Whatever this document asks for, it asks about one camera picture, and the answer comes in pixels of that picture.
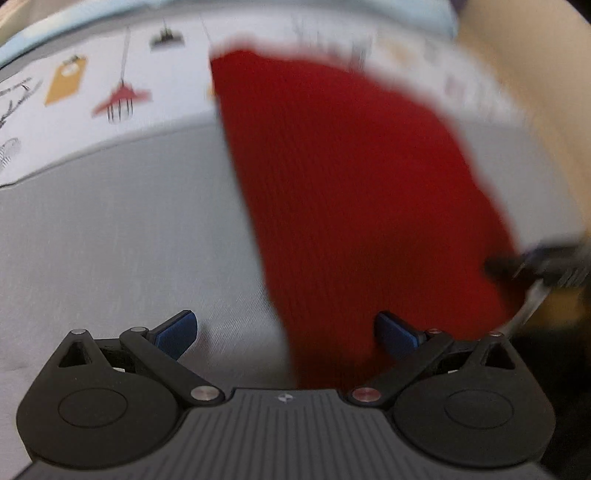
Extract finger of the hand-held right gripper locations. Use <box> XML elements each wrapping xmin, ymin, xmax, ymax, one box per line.
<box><xmin>484</xmin><ymin>251</ymin><xmax>536</xmax><ymax>281</ymax></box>

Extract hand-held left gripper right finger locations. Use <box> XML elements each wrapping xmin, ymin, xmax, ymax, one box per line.
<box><xmin>339</xmin><ymin>311</ymin><xmax>517</xmax><ymax>408</ymax></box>

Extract dark red knit sweater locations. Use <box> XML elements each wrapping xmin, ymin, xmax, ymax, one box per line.
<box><xmin>209</xmin><ymin>48</ymin><xmax>526</xmax><ymax>394</ymax></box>

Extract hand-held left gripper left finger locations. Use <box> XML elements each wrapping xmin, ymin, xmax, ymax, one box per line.
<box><xmin>58</xmin><ymin>310</ymin><xmax>225</xmax><ymax>408</ymax></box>

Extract white printed bed sheet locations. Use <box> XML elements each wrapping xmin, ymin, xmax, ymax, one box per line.
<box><xmin>0</xmin><ymin>0</ymin><xmax>583</xmax><ymax>480</ymax></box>

